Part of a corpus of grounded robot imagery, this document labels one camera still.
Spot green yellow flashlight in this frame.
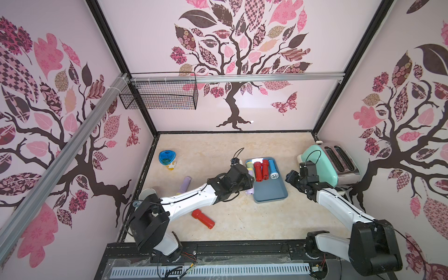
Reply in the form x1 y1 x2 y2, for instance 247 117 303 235
246 161 254 172

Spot blue white flashlight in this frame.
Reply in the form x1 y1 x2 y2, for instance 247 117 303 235
268 159 279 180

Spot red flashlight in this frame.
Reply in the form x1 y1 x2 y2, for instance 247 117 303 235
191 209 215 229
262 159 270 180
253 162 263 182

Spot blue plastic tray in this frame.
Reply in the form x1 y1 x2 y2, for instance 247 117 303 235
245 157 288 204

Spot purple yellow flashlight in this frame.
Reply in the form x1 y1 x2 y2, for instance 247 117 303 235
245 188 254 195

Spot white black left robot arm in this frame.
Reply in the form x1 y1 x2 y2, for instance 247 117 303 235
128 163 255 261

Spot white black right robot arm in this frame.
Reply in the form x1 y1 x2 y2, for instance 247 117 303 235
286 170 403 277

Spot mint green toaster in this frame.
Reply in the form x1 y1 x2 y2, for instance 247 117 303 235
297 141 361 187

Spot blue lidded snack cup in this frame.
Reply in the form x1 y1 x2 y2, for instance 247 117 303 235
158 150 177 170

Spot blue floral mug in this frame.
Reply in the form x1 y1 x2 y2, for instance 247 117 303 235
132 189 156 208

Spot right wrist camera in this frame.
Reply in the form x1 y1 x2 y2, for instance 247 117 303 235
299 161 317 177

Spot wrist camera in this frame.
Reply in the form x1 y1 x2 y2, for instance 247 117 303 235
299 161 317 177
231 157 242 166

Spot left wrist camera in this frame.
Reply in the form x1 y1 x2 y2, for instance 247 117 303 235
231 157 242 166

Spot black wire basket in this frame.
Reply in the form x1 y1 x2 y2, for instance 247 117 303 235
119 71 199 110

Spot white slotted cable duct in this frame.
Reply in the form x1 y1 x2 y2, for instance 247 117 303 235
108 263 311 280

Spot aluminium frame rail back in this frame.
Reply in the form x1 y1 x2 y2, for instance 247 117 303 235
131 72 345 84

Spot aluminium frame rail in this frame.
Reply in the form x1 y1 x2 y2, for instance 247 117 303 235
131 72 345 84
1 73 130 261

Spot aluminium frame rail left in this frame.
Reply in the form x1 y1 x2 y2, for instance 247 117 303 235
1 73 130 261

